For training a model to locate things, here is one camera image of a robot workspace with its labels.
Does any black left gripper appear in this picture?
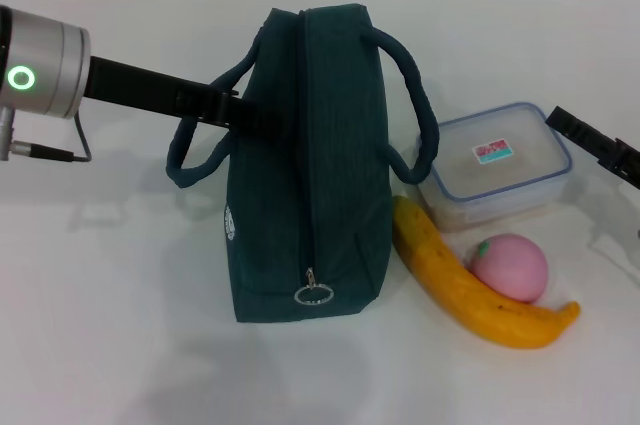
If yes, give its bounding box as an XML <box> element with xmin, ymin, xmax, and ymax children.
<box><xmin>82</xmin><ymin>54</ymin><xmax>292</xmax><ymax>142</ymax></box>

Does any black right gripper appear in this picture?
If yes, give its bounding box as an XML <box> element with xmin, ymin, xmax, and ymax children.
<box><xmin>544</xmin><ymin>104</ymin><xmax>640</xmax><ymax>187</ymax></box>

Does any clear box with blue lid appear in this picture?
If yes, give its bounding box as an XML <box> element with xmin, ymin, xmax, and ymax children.
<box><xmin>417</xmin><ymin>101</ymin><xmax>574</xmax><ymax>233</ymax></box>

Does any dark teal insulated bag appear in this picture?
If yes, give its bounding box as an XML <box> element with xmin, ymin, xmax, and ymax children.
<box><xmin>166</xmin><ymin>3</ymin><xmax>441</xmax><ymax>325</ymax></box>

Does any pink toy peach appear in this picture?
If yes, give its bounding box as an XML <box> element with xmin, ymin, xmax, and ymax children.
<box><xmin>467</xmin><ymin>233</ymin><xmax>550</xmax><ymax>304</ymax></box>

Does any yellow banana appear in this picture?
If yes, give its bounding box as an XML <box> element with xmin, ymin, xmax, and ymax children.
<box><xmin>392</xmin><ymin>194</ymin><xmax>582</xmax><ymax>350</ymax></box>

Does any left arm cable with plug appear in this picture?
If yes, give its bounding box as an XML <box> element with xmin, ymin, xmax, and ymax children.
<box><xmin>0</xmin><ymin>107</ymin><xmax>93</xmax><ymax>164</ymax></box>

